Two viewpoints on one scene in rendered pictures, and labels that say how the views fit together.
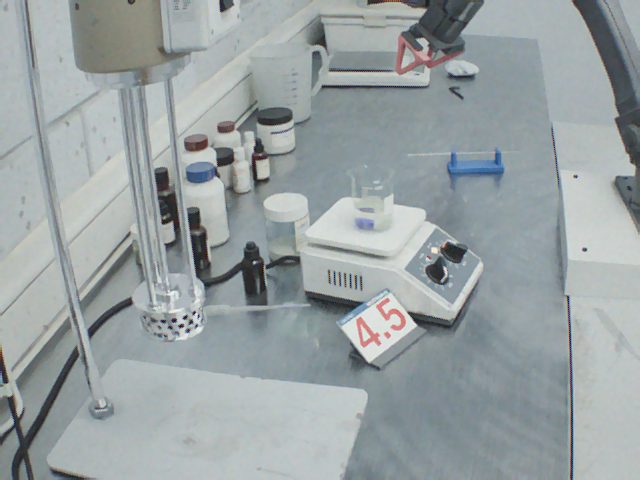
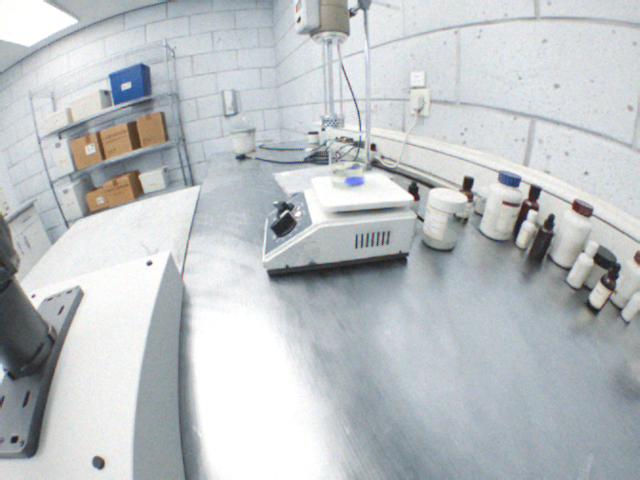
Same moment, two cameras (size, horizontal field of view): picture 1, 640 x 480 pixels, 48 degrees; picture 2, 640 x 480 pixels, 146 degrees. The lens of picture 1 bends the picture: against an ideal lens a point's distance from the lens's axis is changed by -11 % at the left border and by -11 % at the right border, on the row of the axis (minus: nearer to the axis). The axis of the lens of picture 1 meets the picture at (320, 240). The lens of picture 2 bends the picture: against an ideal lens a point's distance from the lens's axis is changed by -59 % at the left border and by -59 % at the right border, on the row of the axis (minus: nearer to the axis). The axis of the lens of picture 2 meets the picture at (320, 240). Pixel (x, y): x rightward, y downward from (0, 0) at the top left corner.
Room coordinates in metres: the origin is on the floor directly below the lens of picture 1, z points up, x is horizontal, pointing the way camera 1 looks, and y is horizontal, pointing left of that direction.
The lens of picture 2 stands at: (1.12, -0.29, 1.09)
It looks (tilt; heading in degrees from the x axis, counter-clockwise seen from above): 31 degrees down; 145
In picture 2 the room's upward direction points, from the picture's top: 3 degrees counter-clockwise
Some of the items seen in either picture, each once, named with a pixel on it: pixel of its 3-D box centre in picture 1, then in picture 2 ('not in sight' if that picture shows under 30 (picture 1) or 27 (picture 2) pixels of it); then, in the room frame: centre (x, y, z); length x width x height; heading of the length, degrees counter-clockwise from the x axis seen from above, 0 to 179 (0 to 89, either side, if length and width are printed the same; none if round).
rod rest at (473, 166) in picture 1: (475, 159); not in sight; (1.25, -0.28, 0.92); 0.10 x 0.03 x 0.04; 89
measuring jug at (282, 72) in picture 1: (289, 82); not in sight; (1.59, 0.04, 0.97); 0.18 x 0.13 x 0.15; 118
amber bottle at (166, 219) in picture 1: (163, 221); not in sight; (1.04, 0.23, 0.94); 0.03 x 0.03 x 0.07
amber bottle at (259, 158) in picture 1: (259, 158); (607, 285); (1.26, 0.09, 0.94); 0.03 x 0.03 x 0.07
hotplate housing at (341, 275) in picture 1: (386, 259); (339, 219); (0.88, -0.08, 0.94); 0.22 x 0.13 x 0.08; 62
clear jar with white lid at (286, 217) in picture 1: (287, 228); (444, 219); (0.98, 0.04, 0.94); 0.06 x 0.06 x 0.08
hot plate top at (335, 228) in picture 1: (366, 224); (357, 189); (0.89, -0.06, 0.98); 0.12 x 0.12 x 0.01; 62
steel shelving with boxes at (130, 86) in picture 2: not in sight; (114, 160); (-1.48, -0.76, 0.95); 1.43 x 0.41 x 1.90; 75
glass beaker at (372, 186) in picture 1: (370, 198); (350, 159); (0.88, -0.06, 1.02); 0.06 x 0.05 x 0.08; 75
